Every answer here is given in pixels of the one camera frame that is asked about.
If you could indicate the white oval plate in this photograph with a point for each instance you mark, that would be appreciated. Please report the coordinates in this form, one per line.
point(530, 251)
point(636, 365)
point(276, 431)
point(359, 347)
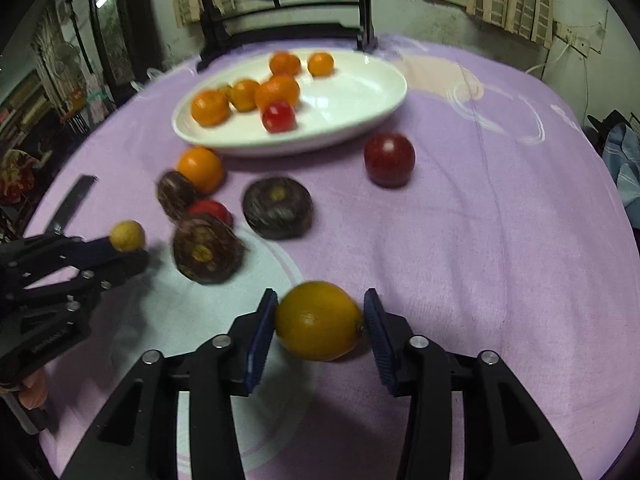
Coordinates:
point(350, 100)

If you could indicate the large orange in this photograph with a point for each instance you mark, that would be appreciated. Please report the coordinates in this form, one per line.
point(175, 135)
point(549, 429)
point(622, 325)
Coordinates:
point(277, 92)

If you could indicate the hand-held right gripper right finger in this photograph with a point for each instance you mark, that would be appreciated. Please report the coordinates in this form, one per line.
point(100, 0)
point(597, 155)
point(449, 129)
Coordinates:
point(380, 345)

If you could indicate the yellow lemon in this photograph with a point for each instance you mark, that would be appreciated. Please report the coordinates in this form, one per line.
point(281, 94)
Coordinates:
point(319, 320)

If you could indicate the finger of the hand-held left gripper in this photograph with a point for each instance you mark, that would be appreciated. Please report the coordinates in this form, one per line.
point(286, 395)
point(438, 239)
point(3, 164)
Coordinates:
point(95, 251)
point(122, 265)

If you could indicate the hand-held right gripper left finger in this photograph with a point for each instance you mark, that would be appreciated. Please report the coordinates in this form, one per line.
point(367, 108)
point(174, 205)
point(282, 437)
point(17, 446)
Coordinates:
point(260, 340)

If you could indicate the standing fan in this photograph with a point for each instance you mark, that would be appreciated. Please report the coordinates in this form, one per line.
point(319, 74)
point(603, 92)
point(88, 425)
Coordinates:
point(62, 57)

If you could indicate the dark red plum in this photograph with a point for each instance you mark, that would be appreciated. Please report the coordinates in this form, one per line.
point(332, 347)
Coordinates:
point(389, 160)

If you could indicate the dark coat stand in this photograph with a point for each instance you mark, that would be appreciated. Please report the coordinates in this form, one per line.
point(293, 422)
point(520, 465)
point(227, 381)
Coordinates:
point(75, 30)

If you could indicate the wall power outlet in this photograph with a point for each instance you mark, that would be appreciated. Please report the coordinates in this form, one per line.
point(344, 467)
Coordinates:
point(575, 40)

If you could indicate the white plastic bag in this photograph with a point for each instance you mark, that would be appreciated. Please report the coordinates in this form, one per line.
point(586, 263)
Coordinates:
point(145, 80)

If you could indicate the small red tomato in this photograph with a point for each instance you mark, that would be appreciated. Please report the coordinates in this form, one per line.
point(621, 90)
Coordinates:
point(215, 208)

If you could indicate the person's left hand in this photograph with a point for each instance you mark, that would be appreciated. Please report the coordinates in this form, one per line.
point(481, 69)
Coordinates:
point(32, 390)

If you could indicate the black smartphone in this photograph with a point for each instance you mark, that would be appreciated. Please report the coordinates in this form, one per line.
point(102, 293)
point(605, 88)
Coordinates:
point(75, 200)

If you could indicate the dark wooden cabinet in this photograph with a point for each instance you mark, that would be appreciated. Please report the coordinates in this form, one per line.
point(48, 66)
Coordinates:
point(115, 25)

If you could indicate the dark brown water chestnut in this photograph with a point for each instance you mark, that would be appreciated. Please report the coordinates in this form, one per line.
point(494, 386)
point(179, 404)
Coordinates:
point(277, 207)
point(175, 195)
point(207, 249)

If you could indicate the blue clothes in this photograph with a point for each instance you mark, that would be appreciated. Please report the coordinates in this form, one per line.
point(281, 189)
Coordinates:
point(622, 160)

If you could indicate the small pale yellow fruit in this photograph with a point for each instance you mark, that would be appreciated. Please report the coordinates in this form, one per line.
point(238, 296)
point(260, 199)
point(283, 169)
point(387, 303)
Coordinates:
point(225, 91)

